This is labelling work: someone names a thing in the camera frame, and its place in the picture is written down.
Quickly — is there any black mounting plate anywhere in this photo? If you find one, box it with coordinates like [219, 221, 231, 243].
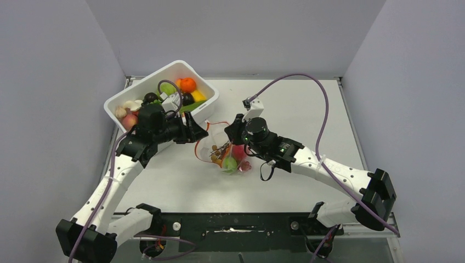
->
[152, 212, 330, 253]

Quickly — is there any green cabbage ball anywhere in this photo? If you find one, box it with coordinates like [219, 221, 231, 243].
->
[160, 82, 177, 96]

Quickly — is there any orange tangerine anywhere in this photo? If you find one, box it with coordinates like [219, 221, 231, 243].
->
[179, 78, 197, 93]

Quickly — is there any lime green fruit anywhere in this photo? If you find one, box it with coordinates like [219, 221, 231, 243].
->
[222, 156, 237, 172]

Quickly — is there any dark purple mangosteen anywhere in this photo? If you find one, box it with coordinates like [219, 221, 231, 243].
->
[143, 92, 158, 104]

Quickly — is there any red apple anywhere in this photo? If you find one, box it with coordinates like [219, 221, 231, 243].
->
[231, 145, 248, 162]

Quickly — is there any green cucumber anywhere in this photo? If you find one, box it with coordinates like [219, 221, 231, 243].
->
[179, 100, 206, 113]

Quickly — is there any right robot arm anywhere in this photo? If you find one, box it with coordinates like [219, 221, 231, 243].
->
[224, 114, 399, 234]

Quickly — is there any white garlic bulb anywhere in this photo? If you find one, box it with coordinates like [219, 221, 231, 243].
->
[114, 106, 127, 119]

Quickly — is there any yellow lemon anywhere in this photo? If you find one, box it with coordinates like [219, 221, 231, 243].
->
[190, 90, 207, 102]

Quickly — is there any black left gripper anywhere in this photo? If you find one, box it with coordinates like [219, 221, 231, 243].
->
[154, 111, 208, 145]

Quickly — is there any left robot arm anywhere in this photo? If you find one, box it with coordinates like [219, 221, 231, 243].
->
[56, 104, 208, 262]

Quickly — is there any tan longan fruit bunch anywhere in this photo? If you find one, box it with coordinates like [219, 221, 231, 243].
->
[210, 142, 231, 165]

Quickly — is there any white plastic food bin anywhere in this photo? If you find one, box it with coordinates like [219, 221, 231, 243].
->
[103, 60, 219, 133]

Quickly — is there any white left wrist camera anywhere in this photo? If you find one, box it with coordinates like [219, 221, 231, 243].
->
[160, 93, 182, 113]

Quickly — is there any pink apple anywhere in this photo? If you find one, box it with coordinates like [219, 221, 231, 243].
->
[121, 114, 138, 131]

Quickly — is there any clear zip top bag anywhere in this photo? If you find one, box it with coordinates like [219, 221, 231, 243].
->
[194, 122, 252, 174]

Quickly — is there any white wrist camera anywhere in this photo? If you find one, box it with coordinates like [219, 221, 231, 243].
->
[160, 93, 182, 113]
[242, 97, 264, 122]

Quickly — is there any red grape bunch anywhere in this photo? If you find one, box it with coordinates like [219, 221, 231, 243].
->
[237, 160, 252, 173]

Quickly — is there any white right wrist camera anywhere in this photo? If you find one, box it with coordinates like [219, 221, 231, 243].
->
[242, 97, 264, 122]

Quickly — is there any dark purple plum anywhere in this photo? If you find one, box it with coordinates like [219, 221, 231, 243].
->
[182, 93, 195, 106]

